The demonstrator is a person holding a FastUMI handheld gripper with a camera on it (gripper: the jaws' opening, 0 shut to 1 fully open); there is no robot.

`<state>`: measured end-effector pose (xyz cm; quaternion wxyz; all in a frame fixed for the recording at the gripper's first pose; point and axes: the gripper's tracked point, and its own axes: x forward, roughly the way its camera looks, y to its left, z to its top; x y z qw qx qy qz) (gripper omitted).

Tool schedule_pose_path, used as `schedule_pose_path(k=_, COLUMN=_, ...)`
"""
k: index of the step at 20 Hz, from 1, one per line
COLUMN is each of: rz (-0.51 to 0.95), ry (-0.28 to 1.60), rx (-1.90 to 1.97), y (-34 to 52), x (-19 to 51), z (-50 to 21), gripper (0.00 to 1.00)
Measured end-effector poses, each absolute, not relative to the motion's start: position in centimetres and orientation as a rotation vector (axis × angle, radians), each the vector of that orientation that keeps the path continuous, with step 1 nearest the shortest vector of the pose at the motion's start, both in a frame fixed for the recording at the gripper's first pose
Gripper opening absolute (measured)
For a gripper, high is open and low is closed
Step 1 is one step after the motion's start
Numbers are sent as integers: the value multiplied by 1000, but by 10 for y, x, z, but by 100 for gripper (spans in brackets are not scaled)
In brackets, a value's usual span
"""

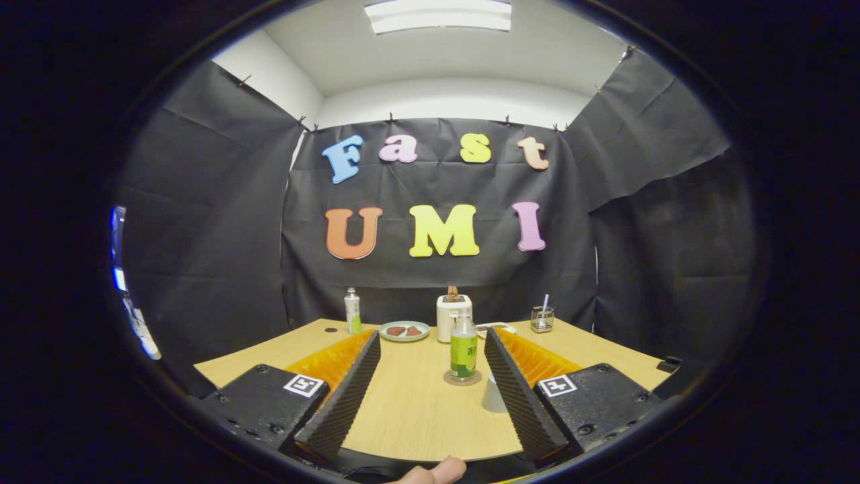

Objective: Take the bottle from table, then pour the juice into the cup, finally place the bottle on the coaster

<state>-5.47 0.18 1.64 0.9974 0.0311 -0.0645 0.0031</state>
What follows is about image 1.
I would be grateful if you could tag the small black block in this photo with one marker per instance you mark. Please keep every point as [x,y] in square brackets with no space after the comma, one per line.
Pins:
[669,365]

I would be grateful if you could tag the round brown coaster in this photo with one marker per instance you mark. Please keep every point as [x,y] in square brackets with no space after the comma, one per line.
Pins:
[448,380]

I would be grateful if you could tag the white toaster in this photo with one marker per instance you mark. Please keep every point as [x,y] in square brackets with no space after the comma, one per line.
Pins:
[445,323]

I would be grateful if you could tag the ceiling light panel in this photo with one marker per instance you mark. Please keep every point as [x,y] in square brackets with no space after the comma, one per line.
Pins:
[437,15]

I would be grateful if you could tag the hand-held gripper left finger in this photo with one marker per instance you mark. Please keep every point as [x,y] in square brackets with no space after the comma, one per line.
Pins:
[346,403]

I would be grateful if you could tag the white divided snack tray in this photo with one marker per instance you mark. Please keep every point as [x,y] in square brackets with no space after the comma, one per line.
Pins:
[504,329]

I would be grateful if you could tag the clear juice bottle green label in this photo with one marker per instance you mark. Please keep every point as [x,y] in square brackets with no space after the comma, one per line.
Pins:
[463,356]

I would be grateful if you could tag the slim white green bottle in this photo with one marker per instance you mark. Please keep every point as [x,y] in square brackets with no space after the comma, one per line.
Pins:
[353,312]

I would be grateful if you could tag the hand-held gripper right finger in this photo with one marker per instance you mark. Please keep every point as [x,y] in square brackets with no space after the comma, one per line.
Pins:
[521,403]

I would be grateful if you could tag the pale green plate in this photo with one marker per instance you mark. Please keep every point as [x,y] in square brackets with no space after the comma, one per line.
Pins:
[403,339]

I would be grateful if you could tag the brown toast slice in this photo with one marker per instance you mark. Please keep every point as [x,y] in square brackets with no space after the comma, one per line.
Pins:
[453,294]

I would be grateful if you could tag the wooden table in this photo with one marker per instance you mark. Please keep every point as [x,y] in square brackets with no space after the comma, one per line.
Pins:
[416,417]

